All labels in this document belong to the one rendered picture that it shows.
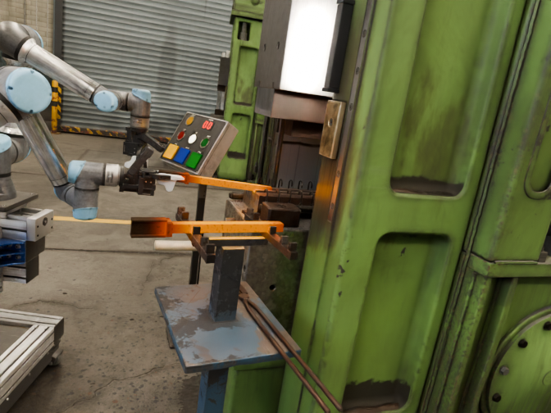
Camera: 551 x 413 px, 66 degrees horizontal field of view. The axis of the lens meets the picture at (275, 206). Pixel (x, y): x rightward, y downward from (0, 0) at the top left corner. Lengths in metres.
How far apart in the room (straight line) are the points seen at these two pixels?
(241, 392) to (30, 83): 1.23
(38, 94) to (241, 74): 5.21
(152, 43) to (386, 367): 8.49
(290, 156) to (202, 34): 7.80
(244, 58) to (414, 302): 5.31
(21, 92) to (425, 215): 1.18
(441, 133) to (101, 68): 8.50
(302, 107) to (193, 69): 7.98
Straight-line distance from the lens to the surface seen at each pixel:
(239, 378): 1.70
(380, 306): 1.49
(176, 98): 9.44
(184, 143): 2.11
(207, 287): 1.38
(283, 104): 1.51
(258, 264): 1.46
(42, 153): 1.57
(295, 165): 1.84
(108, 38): 9.49
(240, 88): 6.43
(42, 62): 1.79
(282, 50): 1.47
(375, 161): 1.22
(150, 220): 1.05
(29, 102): 1.36
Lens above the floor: 1.35
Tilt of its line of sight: 15 degrees down
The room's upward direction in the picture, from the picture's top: 9 degrees clockwise
